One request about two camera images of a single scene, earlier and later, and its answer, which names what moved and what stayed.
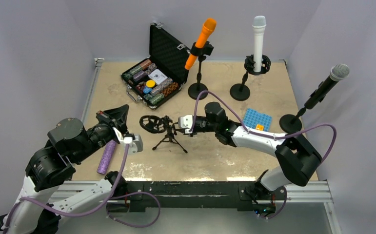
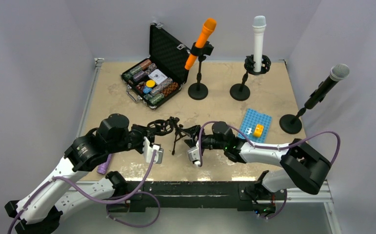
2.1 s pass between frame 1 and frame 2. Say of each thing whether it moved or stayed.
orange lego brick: stayed
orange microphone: stayed
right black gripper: moved
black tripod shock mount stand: moved
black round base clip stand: stayed
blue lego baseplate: stayed
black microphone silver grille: stayed
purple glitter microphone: stayed
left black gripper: moved
